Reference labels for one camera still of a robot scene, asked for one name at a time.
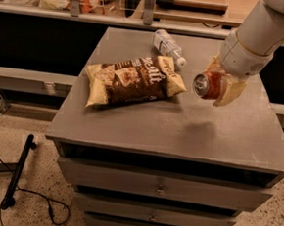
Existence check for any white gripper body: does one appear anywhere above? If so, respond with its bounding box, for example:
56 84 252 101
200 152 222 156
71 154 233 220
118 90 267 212
219 30 273 78

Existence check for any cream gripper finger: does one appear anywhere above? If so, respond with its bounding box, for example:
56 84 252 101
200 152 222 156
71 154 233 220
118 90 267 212
207 55 225 73
213 76 248 107

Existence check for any red coke can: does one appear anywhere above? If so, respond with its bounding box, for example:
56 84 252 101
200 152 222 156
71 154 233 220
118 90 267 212
192 71 225 100

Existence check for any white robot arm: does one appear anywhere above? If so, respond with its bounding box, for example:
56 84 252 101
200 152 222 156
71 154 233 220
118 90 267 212
205 0 284 107

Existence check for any clear plastic water bottle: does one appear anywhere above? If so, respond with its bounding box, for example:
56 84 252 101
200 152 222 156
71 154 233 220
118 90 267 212
153 29 186 68

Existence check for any brown chip bag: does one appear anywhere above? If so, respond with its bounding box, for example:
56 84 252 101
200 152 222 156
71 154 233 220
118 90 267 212
84 56 186 106

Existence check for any wooden board with dark bar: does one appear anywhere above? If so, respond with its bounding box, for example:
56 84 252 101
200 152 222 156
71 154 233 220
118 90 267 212
156 0 228 15

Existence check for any grey drawer cabinet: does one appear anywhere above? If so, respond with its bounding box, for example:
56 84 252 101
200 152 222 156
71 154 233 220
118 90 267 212
38 23 284 226

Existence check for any grey metal railing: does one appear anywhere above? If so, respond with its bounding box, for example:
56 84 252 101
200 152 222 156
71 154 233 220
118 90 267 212
0 0 284 48

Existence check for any top grey drawer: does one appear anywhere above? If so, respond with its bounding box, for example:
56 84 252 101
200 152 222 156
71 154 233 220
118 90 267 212
58 157 272 211

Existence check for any middle grey drawer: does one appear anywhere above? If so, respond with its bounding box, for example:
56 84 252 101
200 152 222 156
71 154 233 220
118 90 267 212
74 193 236 226

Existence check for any grey low bench shelf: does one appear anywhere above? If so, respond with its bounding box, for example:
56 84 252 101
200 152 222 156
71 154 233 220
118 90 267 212
0 67 77 97

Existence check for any black floor stand bar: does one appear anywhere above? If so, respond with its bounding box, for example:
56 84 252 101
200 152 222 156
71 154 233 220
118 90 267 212
0 135 37 210

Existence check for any black floor cable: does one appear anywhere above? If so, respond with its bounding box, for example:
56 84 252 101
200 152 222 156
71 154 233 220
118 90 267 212
0 129 77 226

